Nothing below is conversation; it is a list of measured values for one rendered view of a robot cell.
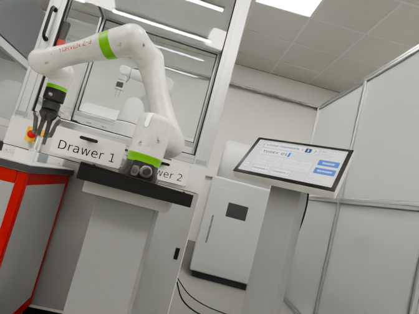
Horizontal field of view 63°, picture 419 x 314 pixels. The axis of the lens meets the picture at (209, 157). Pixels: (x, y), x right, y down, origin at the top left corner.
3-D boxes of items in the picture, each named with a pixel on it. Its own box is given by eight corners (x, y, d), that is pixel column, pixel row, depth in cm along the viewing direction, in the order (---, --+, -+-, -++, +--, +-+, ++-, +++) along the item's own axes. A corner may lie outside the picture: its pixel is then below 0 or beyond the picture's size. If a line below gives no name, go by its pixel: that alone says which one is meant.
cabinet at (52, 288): (162, 347, 173) (202, 194, 181) (-51, 305, 160) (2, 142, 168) (161, 288, 267) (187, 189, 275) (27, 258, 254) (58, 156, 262)
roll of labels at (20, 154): (33, 162, 125) (36, 152, 126) (12, 157, 122) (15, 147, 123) (33, 162, 131) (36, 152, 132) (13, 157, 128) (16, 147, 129)
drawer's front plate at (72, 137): (118, 169, 143) (126, 144, 144) (48, 151, 140) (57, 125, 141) (119, 169, 145) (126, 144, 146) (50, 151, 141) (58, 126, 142)
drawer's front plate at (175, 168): (185, 186, 179) (190, 166, 180) (130, 172, 175) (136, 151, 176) (184, 186, 180) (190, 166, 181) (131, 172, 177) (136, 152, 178)
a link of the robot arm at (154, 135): (167, 172, 132) (181, 126, 134) (150, 164, 117) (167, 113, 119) (138, 164, 135) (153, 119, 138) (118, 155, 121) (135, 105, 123)
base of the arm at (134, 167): (163, 186, 108) (168, 168, 109) (116, 172, 105) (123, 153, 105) (154, 184, 133) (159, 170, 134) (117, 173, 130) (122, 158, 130)
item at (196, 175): (200, 194, 181) (207, 167, 183) (2, 142, 169) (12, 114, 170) (186, 189, 275) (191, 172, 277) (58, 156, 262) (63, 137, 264)
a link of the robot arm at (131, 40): (154, 58, 141) (152, 32, 144) (140, 41, 129) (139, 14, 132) (114, 66, 145) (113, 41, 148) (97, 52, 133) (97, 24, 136)
